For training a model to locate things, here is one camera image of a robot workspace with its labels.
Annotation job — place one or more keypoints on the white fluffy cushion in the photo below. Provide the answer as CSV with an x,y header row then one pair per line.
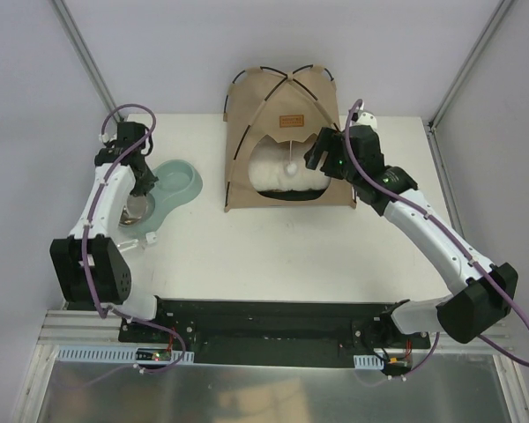
x,y
266,168

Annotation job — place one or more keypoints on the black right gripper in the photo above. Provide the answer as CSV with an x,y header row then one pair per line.
x,y
331,152

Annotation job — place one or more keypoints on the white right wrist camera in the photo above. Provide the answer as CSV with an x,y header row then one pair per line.
x,y
363,117

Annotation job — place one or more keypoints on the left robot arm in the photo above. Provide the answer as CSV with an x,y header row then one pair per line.
x,y
89,264

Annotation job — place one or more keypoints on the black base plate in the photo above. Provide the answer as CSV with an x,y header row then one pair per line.
x,y
279,334

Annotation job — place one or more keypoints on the white pompom cat toy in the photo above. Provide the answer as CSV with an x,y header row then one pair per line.
x,y
291,167

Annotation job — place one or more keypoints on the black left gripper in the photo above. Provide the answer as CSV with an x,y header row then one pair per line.
x,y
143,179

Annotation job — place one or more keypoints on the beige fabric pet tent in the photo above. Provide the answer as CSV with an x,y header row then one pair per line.
x,y
286,110

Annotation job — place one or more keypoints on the steel pet bowl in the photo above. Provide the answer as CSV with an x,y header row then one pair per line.
x,y
136,210

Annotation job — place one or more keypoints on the green double pet bowl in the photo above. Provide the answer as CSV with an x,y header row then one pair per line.
x,y
179,183

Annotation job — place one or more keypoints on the clear plastic cup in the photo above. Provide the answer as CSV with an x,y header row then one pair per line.
x,y
142,242

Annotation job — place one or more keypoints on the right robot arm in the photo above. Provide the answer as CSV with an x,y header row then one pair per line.
x,y
479,289

